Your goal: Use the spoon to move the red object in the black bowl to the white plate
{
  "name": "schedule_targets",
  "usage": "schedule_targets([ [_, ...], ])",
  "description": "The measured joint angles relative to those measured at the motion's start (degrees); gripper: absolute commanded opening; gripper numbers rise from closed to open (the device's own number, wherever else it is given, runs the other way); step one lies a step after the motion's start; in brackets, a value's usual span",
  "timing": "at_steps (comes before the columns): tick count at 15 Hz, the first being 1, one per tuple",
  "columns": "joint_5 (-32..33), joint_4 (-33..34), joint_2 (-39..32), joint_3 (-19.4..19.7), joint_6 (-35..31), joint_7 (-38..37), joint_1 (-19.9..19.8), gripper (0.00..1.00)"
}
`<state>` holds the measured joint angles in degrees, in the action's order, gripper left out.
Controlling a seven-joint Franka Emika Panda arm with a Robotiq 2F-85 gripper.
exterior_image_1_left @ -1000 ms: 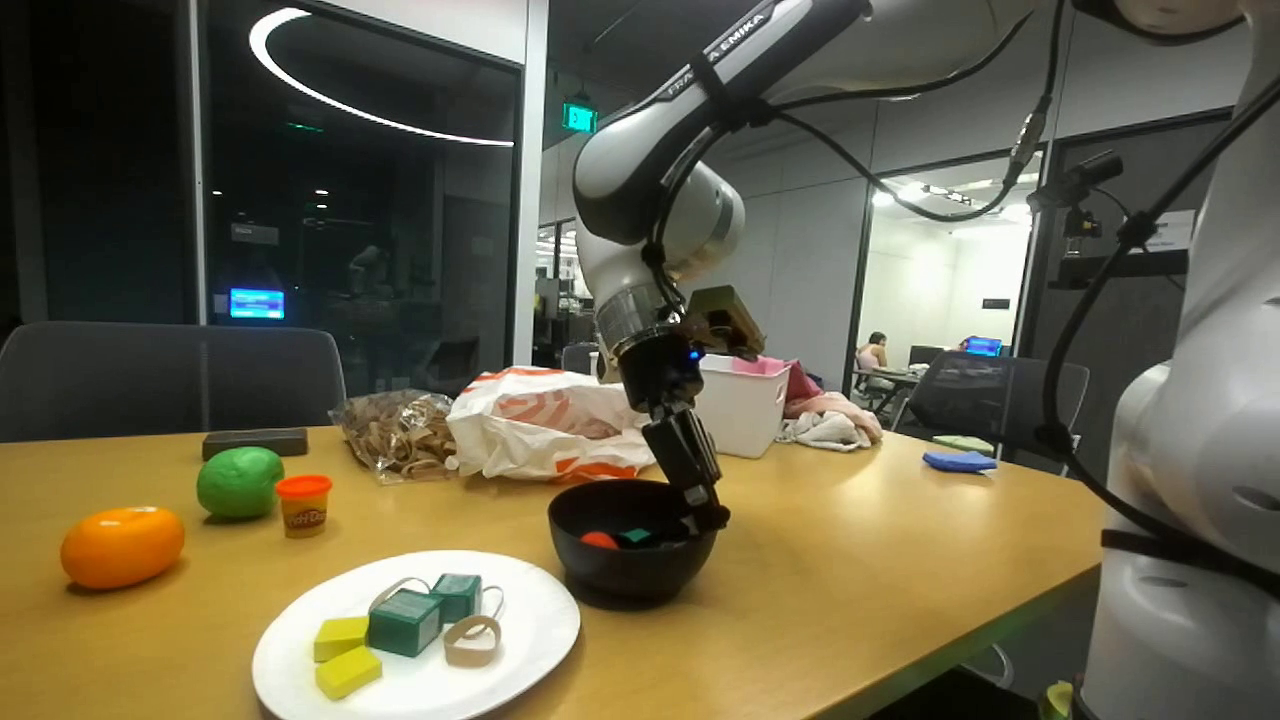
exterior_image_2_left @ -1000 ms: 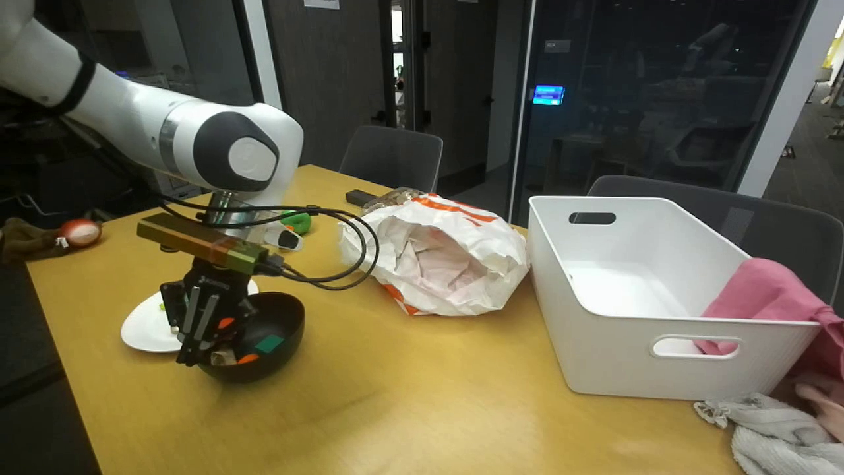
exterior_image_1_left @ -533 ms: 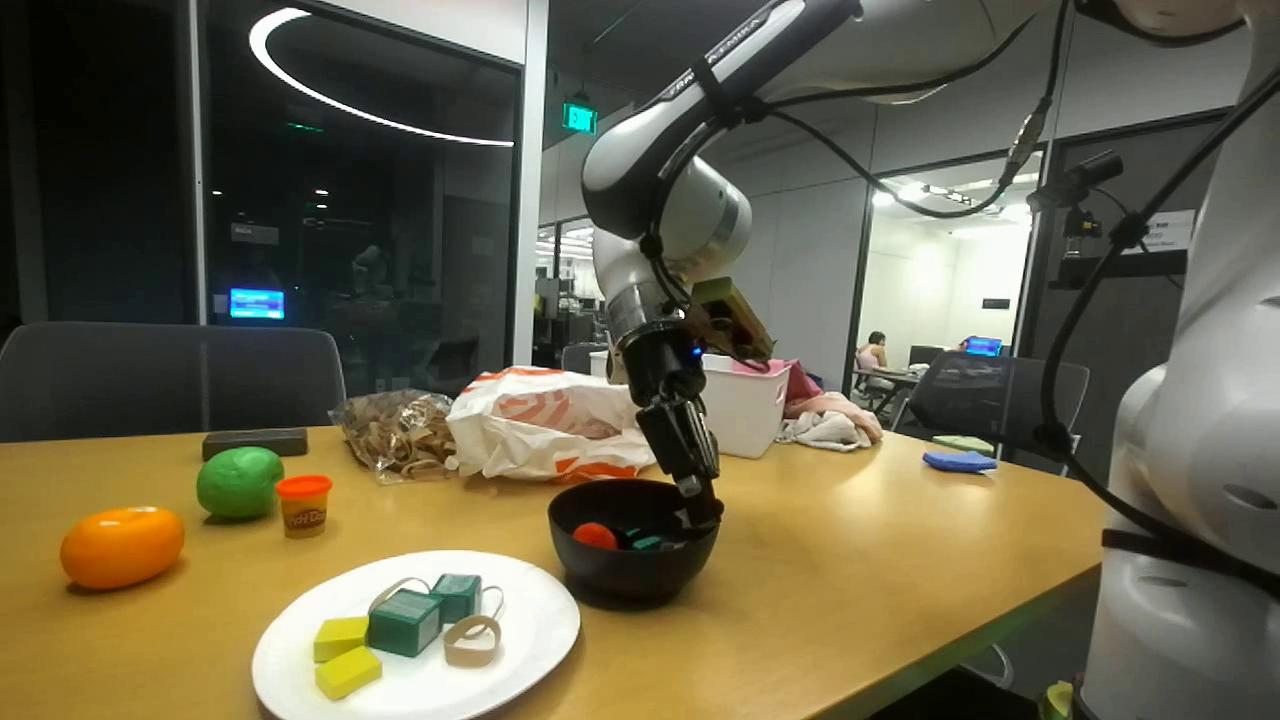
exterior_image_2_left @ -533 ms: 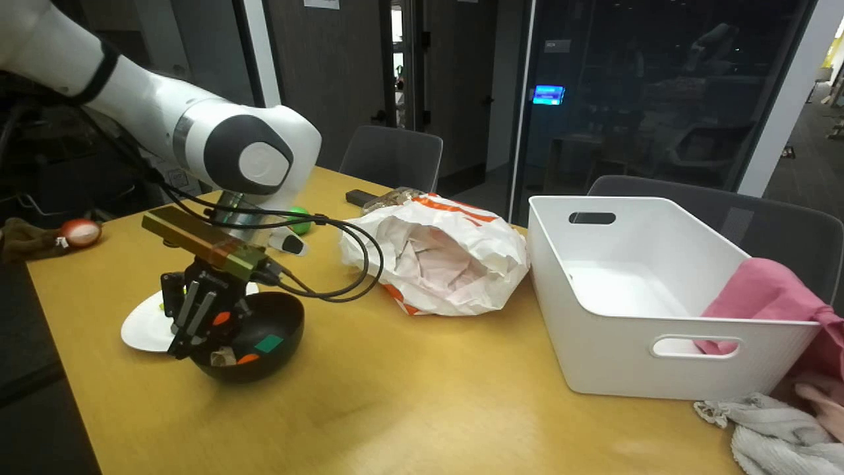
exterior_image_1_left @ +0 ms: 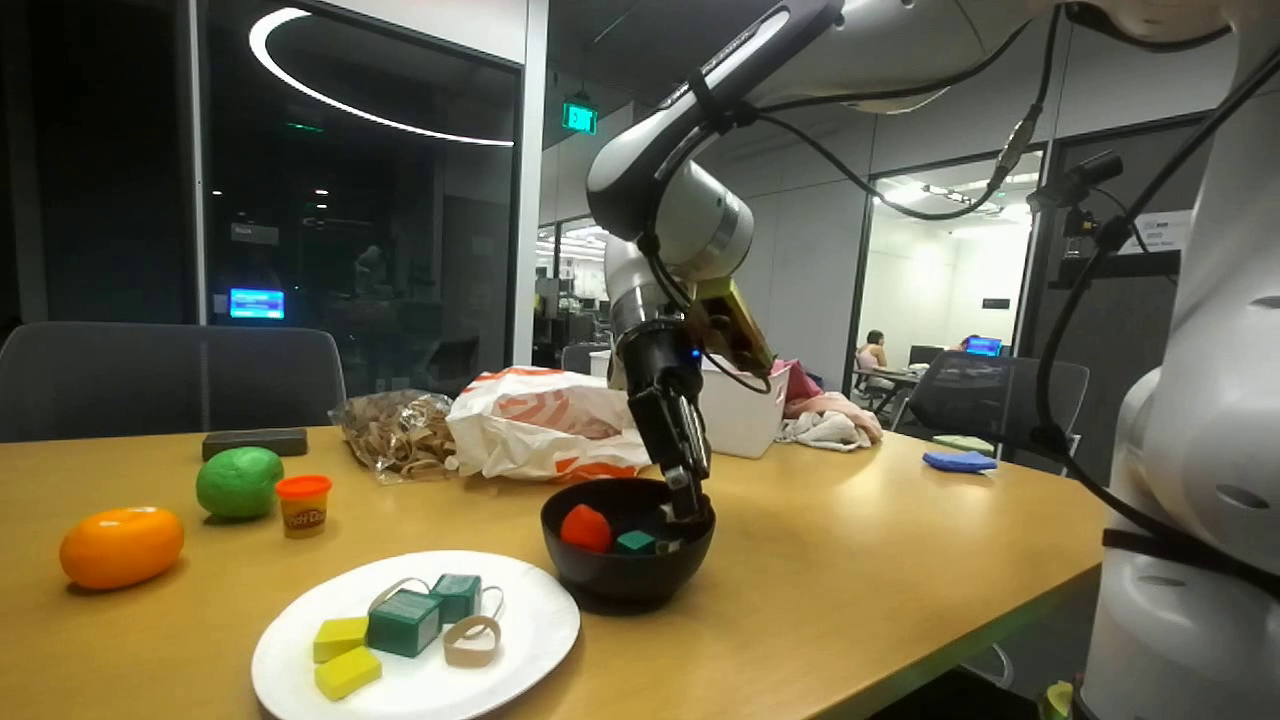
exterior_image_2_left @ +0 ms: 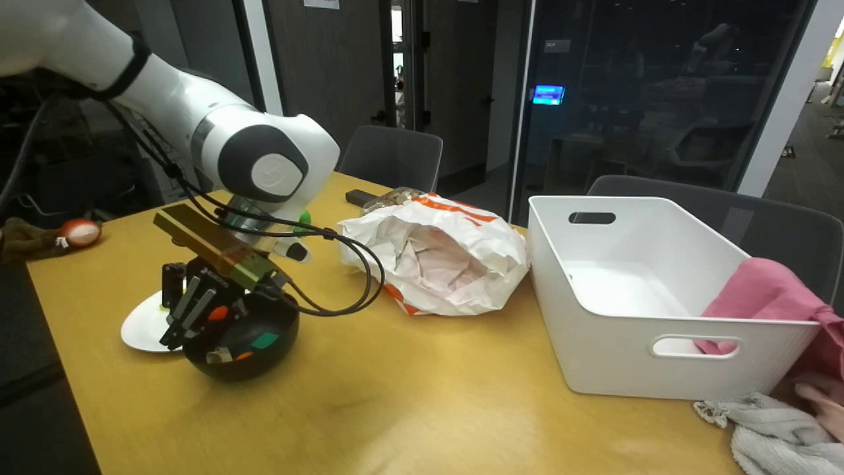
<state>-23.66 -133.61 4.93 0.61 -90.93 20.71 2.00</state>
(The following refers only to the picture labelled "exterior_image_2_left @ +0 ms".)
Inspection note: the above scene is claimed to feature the white and orange paper bag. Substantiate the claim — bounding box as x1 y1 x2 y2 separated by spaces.
335 188 533 320

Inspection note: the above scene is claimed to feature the blue lit wall display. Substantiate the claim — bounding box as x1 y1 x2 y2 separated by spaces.
530 82 570 111

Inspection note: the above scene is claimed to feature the brown object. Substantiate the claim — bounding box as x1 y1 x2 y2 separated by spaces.
0 215 62 258

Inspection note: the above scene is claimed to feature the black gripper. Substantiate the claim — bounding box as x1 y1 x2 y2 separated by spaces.
157 258 294 353

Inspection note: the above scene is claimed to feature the black bowl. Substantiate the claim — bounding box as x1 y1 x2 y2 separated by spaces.
180 287 304 385

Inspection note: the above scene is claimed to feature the black remote control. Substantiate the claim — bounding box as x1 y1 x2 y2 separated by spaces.
343 188 385 212

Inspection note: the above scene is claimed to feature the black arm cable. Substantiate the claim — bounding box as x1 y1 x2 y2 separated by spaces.
103 93 388 320

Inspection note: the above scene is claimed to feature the white plastic bin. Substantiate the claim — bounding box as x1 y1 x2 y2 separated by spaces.
524 194 826 405

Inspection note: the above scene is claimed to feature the white plate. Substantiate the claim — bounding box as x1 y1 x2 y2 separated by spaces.
118 287 194 356

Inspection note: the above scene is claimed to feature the pink cloth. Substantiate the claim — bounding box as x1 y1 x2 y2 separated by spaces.
694 256 844 382

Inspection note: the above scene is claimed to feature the red and white round object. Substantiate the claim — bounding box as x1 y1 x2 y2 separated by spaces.
52 216 106 254

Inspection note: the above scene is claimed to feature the grey towel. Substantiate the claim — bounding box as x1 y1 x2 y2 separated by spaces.
691 388 844 475

